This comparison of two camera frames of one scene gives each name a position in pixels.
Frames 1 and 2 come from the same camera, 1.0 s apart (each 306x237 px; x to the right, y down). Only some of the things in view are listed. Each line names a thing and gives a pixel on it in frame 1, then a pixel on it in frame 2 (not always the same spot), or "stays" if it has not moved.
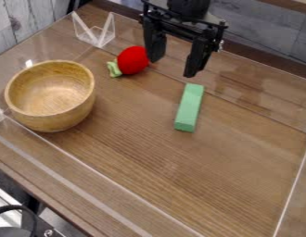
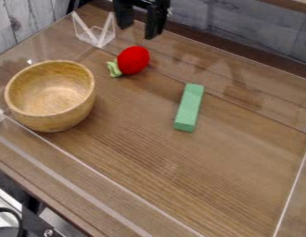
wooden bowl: [49, 93] stays
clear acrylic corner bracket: [94, 35] stays
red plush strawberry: [130, 61] stays
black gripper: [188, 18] to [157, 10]
